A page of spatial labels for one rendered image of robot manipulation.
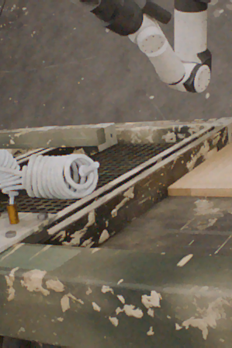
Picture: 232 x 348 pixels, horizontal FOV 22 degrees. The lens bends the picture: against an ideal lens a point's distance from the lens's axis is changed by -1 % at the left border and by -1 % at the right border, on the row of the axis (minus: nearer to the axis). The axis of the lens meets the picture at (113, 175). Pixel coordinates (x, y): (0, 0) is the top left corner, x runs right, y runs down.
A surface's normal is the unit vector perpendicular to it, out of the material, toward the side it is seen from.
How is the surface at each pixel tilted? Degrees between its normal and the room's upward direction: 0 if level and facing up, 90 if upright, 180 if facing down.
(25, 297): 33
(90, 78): 0
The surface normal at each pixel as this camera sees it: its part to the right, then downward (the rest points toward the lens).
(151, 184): 0.87, 0.00
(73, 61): -0.48, -0.30
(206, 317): -0.48, 0.27
